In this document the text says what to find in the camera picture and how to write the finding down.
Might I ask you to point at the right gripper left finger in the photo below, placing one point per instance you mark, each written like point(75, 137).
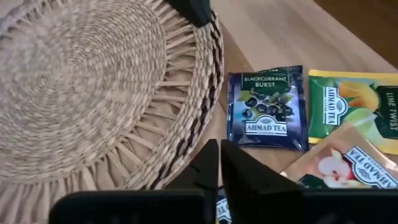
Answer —
point(140, 207)

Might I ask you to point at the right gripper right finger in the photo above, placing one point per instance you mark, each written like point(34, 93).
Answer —
point(295, 207)

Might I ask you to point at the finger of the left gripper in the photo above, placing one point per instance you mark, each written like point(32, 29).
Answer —
point(192, 12)

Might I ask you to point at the beige apple tea sachet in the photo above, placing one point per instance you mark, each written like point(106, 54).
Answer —
point(342, 165)

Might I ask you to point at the purple blackcurrant tea sachet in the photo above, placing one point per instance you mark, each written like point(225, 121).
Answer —
point(267, 102)
point(222, 208)

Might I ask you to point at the yellow lime twist tea sachet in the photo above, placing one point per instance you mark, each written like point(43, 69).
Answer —
point(342, 102)

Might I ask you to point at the round woven straw placemat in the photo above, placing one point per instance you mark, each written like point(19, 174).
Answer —
point(77, 93)

